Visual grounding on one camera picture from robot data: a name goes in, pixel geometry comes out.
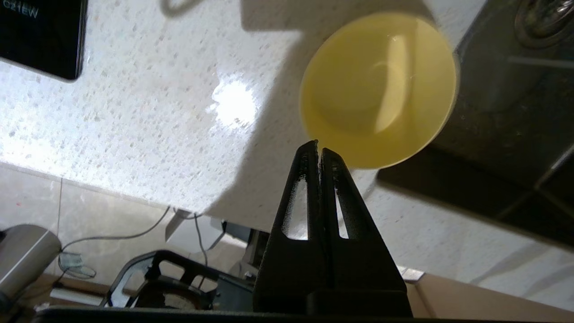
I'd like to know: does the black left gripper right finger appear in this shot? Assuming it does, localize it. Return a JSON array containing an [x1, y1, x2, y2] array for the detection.
[[319, 148, 413, 317]]

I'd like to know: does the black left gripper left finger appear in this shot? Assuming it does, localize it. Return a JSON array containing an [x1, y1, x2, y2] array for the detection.
[[252, 140, 331, 313]]

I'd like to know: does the yellow plastic bowl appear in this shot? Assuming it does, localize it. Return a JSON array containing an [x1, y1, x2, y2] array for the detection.
[[300, 12, 459, 170]]

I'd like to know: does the stainless steel sink basin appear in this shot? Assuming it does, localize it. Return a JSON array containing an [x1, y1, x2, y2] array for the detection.
[[377, 0, 574, 249]]

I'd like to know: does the beige cabinet front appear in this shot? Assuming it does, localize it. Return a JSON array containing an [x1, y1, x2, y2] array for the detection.
[[406, 271, 574, 323]]

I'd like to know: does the silver metal cylinder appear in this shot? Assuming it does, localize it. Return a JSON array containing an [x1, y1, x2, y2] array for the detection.
[[0, 224, 62, 310]]

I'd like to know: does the round metal drain strainer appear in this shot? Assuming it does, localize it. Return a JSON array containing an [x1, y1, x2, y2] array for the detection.
[[515, 0, 574, 49]]

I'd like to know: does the black induction cooktop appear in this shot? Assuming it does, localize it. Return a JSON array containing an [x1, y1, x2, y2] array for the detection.
[[0, 0, 88, 81]]

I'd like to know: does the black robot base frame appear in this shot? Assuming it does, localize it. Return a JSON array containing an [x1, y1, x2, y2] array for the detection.
[[101, 250, 257, 311]]

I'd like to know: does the thin grey floor cable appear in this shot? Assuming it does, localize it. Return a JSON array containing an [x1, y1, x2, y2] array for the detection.
[[61, 206, 172, 253]]

